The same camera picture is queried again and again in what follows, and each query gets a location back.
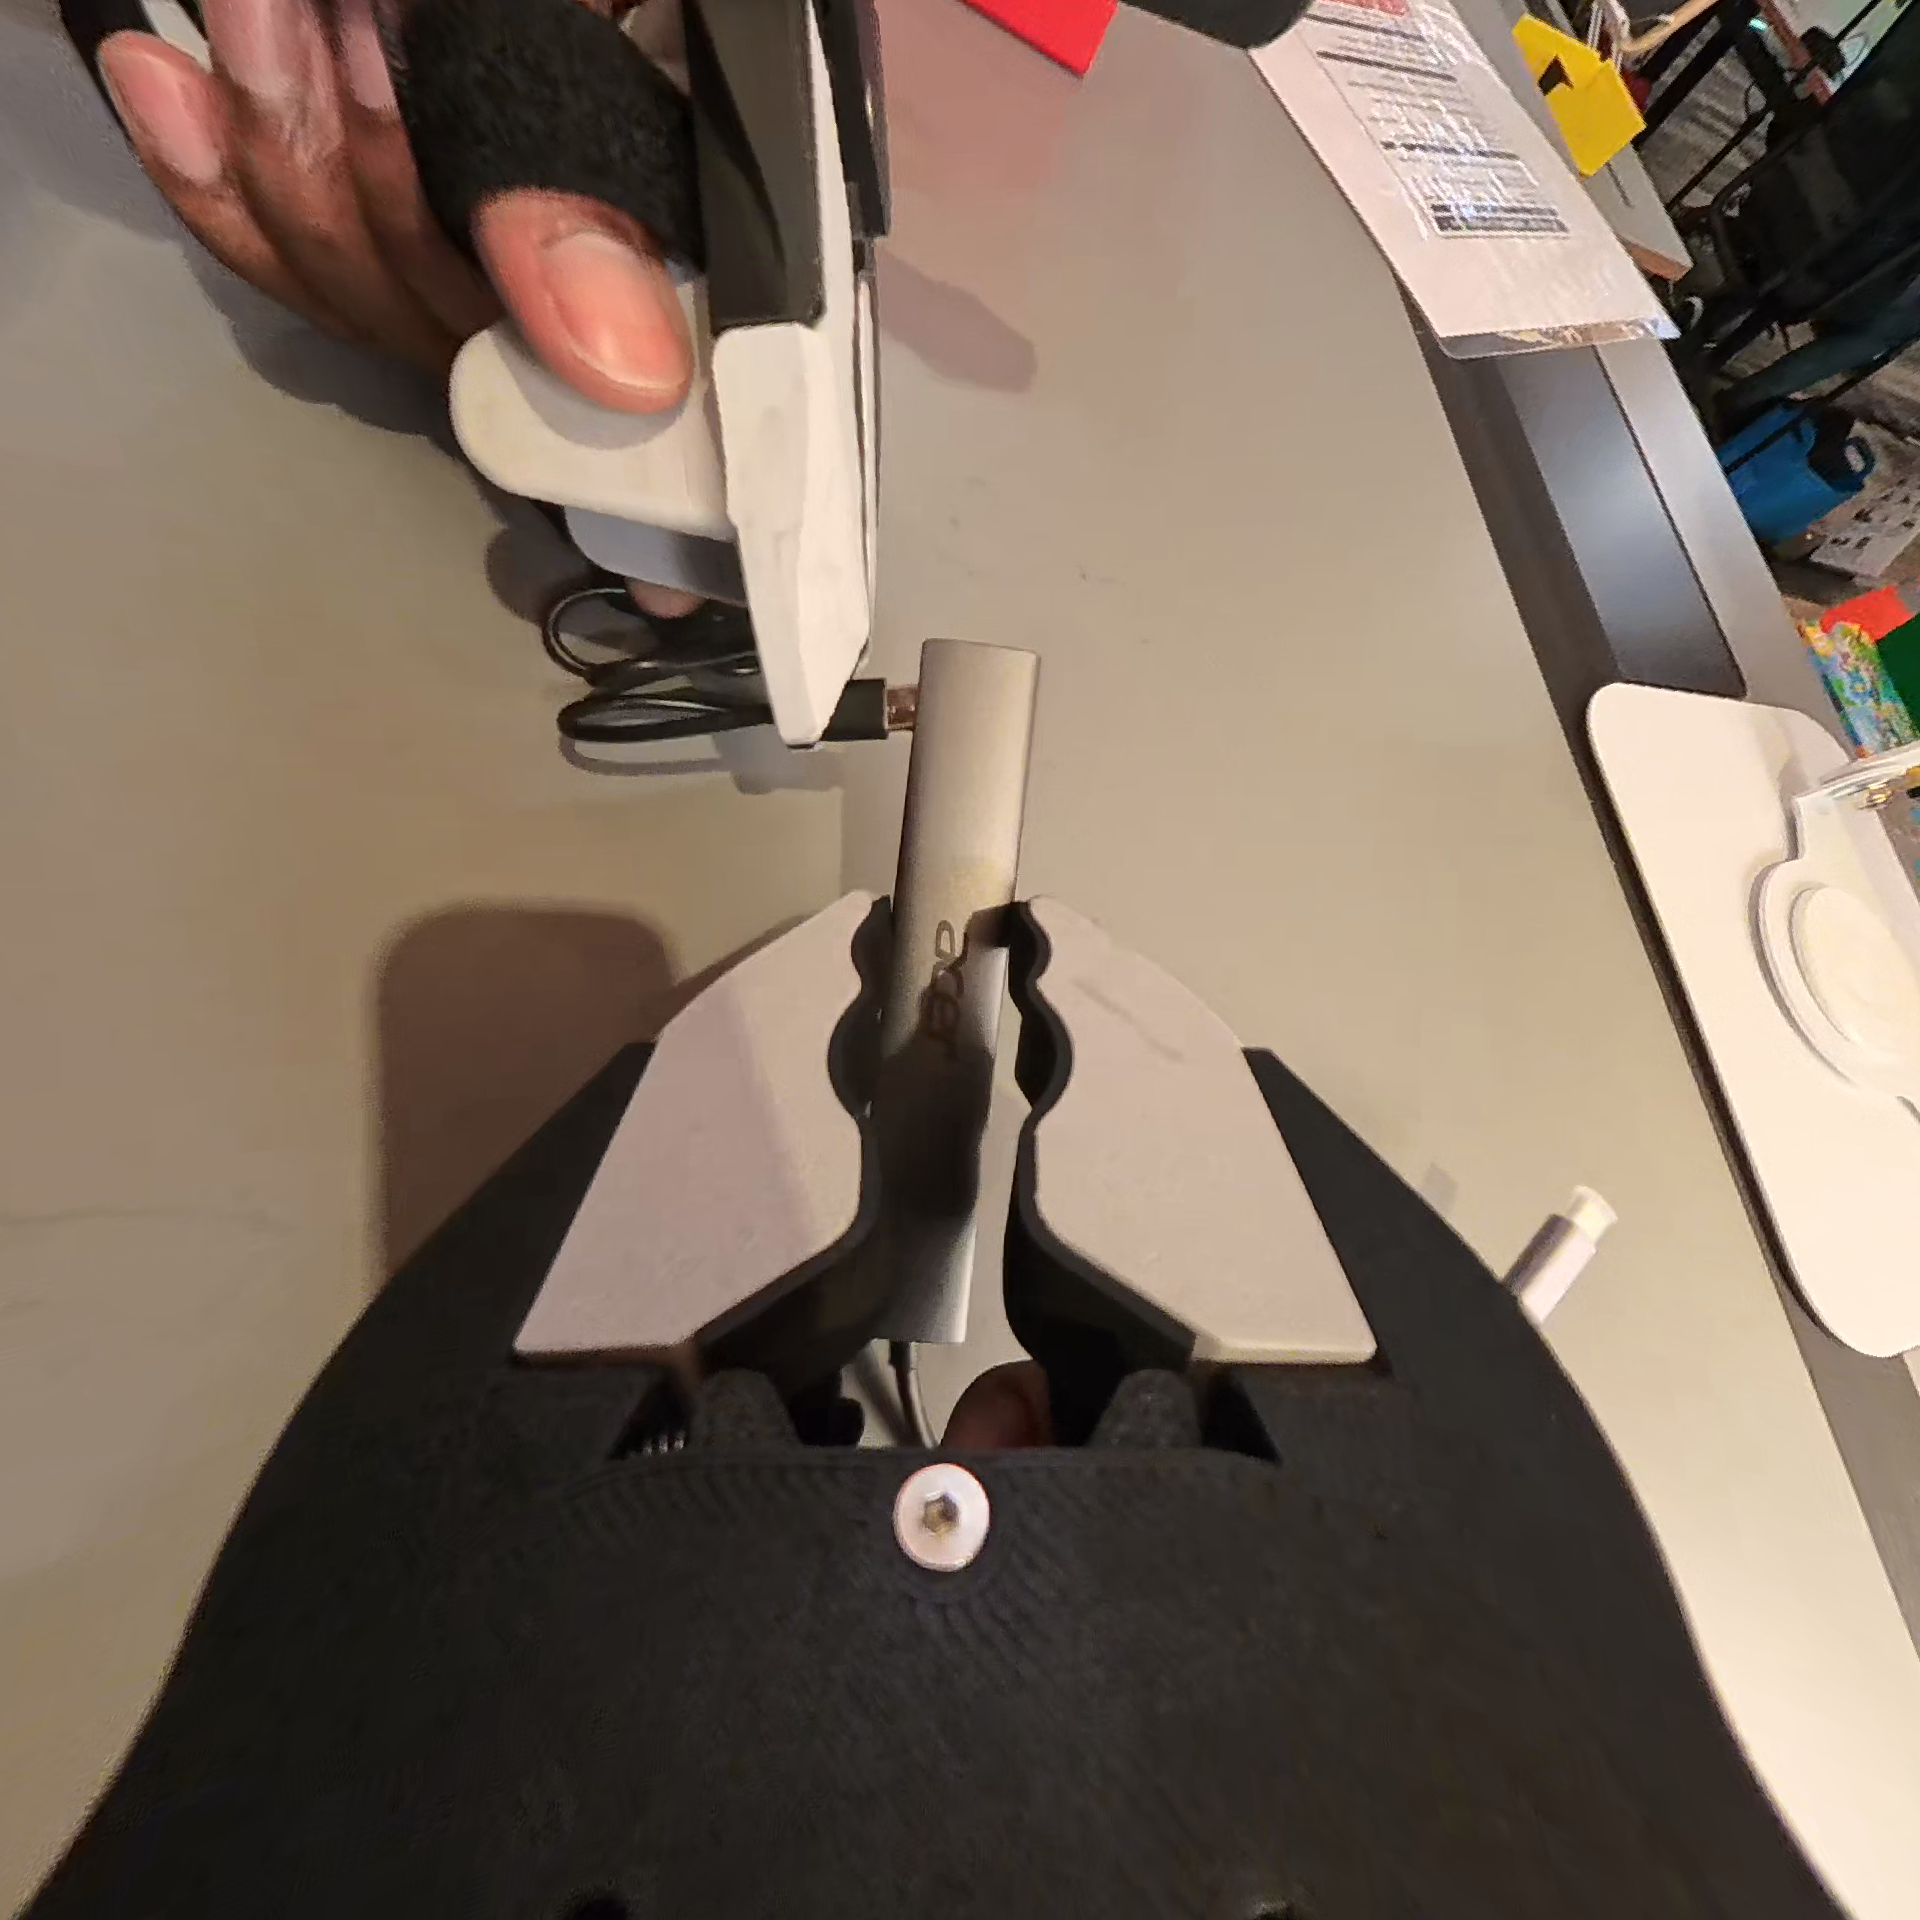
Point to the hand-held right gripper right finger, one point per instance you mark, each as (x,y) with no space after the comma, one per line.
(1185,1184)

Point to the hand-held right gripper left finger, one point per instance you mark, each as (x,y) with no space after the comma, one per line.
(705,1171)

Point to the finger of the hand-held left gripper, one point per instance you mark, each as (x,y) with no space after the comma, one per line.
(803,524)

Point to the grey usb hub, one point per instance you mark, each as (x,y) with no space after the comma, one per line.
(961,810)

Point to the person's left hand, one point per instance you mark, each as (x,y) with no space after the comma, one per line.
(585,317)

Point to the red plastic bin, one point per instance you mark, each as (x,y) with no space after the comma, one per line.
(1049,28)

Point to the white flat pad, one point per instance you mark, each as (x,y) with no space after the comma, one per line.
(1695,932)

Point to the laminated instruction sheet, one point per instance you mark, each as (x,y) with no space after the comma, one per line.
(1440,150)

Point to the white moulded tray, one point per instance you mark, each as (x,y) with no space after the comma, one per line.
(1845,960)

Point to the colourful patterned box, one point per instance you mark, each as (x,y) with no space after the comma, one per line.
(1861,676)

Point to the blue container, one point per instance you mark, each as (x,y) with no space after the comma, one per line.
(1786,474)

